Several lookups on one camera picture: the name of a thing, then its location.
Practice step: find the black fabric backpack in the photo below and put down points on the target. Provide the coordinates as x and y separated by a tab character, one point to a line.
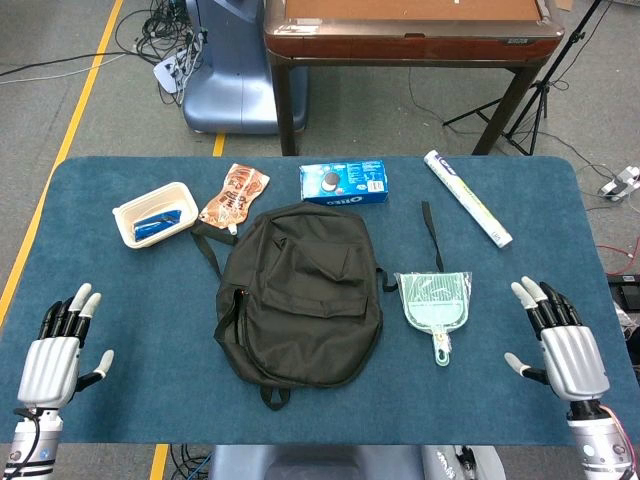
300	310

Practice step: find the brown mahjong table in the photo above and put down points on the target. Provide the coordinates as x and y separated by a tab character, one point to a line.
400	45

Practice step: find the black floor box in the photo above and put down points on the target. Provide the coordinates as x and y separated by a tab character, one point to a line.
625	290

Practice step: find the orange snack pouch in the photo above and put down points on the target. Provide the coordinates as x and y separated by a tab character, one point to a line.
235	197

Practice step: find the blue snack packet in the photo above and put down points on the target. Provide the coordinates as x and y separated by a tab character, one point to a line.
155	225

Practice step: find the blue Oreo cookie box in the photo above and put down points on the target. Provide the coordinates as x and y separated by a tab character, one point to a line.
350	182

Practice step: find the black tripod stand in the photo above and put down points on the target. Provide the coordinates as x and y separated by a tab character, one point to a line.
542	83

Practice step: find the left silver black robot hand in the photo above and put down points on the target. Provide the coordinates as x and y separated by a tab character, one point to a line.
50	365

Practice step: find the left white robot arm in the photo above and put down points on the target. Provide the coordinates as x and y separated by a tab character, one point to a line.
30	445

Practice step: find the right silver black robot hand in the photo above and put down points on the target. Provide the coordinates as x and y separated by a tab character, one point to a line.
575	360

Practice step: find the blue-grey robot torso base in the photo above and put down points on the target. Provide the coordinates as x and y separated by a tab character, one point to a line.
300	465

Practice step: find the blue felt table cover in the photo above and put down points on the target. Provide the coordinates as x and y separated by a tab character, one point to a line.
125	300

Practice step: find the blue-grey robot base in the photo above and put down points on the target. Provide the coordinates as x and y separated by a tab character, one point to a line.
230	75

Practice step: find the white shuttlecock tube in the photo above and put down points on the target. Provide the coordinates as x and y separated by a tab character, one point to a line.
467	197

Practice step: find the cream plastic food container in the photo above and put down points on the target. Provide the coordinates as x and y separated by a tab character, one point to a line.
150	200

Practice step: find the mint green wrapped dustpan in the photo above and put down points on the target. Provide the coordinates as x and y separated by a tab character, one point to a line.
432	305

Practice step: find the white grey power strip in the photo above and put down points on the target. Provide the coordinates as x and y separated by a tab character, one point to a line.
620	184

